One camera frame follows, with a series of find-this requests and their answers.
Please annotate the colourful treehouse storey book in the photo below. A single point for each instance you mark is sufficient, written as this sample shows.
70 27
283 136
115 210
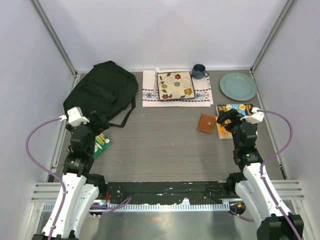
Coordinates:
245 109

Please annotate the green coin collecting book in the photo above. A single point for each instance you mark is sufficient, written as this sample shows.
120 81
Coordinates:
102 142

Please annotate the brown leather wallet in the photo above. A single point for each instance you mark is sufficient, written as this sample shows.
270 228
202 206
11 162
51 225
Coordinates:
206 124

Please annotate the round teal plate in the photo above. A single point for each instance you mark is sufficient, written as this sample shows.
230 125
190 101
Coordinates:
238 86

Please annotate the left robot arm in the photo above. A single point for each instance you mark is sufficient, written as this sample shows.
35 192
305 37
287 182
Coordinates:
79 188

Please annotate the slotted cable duct rail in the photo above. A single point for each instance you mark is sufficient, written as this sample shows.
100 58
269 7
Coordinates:
185 206

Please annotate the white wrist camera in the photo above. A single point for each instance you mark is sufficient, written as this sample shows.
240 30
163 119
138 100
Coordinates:
256 116
76 118

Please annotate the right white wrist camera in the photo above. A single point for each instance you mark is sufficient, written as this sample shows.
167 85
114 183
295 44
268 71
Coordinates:
256 116

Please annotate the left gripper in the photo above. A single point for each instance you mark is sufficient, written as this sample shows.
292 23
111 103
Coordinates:
101 124

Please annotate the square floral ceramic plate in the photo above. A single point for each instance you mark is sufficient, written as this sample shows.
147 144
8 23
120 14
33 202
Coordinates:
173 86

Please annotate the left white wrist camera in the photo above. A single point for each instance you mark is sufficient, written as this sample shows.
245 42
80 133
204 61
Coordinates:
76 118

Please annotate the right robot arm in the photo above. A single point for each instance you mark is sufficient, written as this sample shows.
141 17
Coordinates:
273 219

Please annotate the dark blue ceramic mug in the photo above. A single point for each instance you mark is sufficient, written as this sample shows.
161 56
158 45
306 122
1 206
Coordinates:
199 71

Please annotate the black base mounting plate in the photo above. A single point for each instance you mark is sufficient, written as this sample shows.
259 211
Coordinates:
168 192

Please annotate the orange paperback book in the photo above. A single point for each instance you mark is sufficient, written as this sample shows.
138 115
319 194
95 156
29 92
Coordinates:
222 132

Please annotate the black student backpack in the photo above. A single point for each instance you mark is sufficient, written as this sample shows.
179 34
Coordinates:
107 89

